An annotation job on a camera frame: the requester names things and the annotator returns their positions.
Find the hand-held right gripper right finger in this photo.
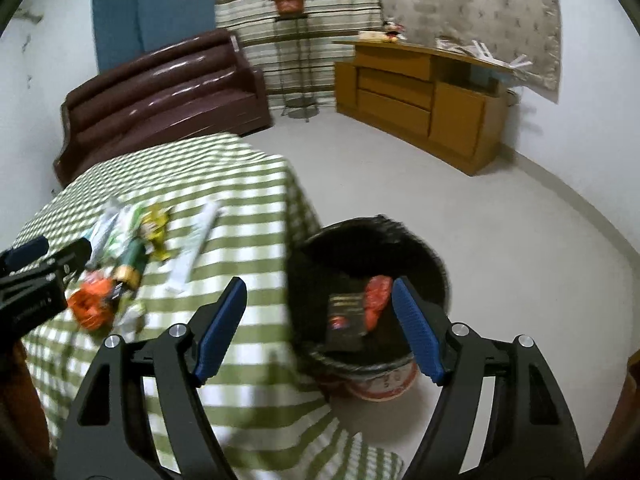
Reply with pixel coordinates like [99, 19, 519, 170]
[391, 276, 586, 480]

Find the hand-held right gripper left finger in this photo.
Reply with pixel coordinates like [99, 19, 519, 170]
[54, 276, 248, 480]

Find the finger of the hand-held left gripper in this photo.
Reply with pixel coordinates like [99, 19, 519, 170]
[0, 236, 50, 275]
[37, 238, 93, 286]

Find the long white tube packet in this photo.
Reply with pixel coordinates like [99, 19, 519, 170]
[165, 201, 222, 295]

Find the yellow wrapper bundle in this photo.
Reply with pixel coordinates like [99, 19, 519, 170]
[139, 205, 171, 262]

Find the trash bin with black bag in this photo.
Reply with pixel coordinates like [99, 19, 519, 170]
[287, 214, 451, 401]

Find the white packet with blue print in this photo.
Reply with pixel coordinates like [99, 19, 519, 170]
[86, 199, 123, 267]

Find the red wrapper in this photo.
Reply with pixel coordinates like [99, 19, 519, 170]
[362, 275, 396, 333]

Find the orange wrapper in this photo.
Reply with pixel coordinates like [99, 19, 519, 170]
[67, 270, 123, 332]

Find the white green packet bundle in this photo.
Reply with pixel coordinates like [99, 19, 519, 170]
[107, 205, 147, 257]

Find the green bottle-shaped packet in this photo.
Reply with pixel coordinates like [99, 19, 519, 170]
[111, 237, 151, 291]

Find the black packet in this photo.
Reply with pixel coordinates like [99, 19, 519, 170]
[324, 292, 368, 353]

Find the small crumpled white wrapper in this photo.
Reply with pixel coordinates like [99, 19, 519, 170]
[115, 302, 149, 334]

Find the green checked tablecloth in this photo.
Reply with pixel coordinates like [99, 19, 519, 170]
[10, 132, 406, 480]

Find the brown leather sofa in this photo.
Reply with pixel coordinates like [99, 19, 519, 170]
[52, 28, 273, 188]

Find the wooden cabinet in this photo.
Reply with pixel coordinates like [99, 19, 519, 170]
[332, 37, 516, 177]

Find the metal plant stand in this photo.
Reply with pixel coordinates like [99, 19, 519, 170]
[272, 14, 319, 120]

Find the blue curtain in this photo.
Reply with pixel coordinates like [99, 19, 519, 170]
[91, 0, 217, 73]

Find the striped curtain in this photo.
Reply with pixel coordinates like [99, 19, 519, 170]
[210, 0, 383, 108]

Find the patterned wall cloth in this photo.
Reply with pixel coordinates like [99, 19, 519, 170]
[377, 0, 562, 106]

